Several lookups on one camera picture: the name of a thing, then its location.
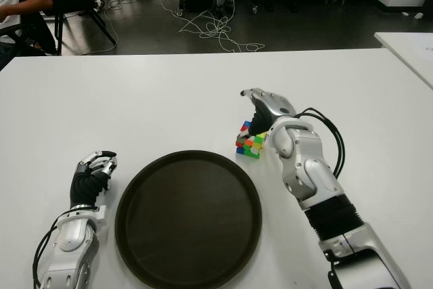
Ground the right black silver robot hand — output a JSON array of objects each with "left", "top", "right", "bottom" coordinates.
[{"left": 239, "top": 87, "right": 298, "bottom": 136}]

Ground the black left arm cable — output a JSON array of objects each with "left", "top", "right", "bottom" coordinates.
[{"left": 32, "top": 216, "right": 68, "bottom": 289}]

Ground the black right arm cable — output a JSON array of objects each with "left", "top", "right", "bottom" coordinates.
[{"left": 297, "top": 108, "right": 346, "bottom": 178}]

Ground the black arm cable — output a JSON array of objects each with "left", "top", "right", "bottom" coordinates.
[
  {"left": 297, "top": 108, "right": 346, "bottom": 178},
  {"left": 32, "top": 216, "right": 68, "bottom": 289}
]

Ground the multicoloured Rubik's cube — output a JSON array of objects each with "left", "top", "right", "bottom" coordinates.
[{"left": 235, "top": 120, "right": 268, "bottom": 160}]

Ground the black armrest office chair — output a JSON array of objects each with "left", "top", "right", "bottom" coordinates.
[{"left": 0, "top": 14, "right": 58, "bottom": 56}]

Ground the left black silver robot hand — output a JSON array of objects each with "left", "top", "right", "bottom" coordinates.
[{"left": 69, "top": 149, "right": 118, "bottom": 208}]

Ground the white side table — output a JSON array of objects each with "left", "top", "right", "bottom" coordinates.
[{"left": 373, "top": 31, "right": 433, "bottom": 89}]

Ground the tangled white floor cable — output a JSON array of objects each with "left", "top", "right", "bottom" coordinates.
[{"left": 160, "top": 0, "right": 267, "bottom": 53}]

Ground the dark round plate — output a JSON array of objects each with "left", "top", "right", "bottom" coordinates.
[{"left": 114, "top": 149, "right": 263, "bottom": 289}]

